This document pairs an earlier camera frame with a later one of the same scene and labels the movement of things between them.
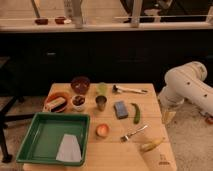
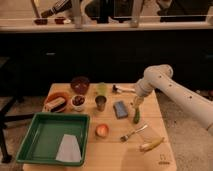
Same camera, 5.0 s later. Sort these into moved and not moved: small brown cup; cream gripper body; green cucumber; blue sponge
Moved: cream gripper body
Not moved: blue sponge; small brown cup; green cucumber
